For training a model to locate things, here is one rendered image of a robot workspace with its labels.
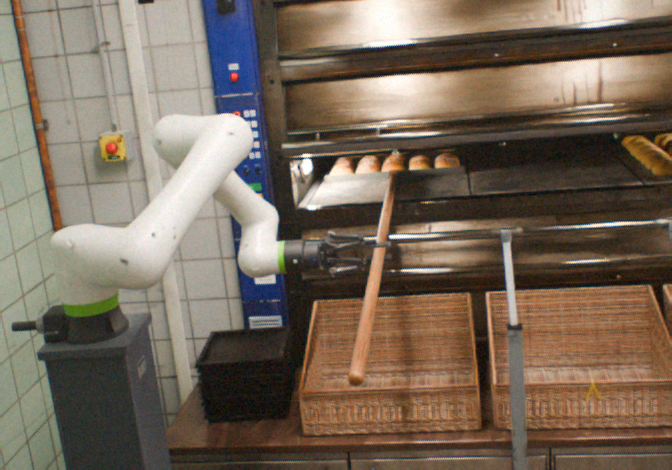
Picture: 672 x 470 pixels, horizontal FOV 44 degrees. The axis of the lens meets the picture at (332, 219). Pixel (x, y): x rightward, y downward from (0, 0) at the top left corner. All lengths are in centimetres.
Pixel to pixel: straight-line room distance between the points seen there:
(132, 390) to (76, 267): 30
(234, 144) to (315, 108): 91
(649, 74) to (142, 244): 177
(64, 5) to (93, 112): 37
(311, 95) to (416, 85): 36
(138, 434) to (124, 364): 17
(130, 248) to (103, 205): 137
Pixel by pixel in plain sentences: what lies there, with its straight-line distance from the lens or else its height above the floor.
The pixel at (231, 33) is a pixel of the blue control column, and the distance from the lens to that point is 288.
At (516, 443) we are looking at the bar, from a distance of 257.
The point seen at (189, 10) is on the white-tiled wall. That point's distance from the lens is 295.
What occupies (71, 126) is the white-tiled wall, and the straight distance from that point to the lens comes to 314.
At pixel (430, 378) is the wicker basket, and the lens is 298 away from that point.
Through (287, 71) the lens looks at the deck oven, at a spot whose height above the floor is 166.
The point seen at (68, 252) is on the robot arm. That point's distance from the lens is 190.
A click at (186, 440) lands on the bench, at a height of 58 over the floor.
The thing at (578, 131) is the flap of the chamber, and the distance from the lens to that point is 274.
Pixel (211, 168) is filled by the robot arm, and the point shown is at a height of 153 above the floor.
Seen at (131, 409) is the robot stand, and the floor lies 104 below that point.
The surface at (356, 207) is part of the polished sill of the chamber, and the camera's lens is 293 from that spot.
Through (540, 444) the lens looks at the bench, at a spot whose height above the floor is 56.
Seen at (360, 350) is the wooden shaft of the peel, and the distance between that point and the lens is 171.
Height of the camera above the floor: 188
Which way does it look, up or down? 15 degrees down
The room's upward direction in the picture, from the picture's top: 6 degrees counter-clockwise
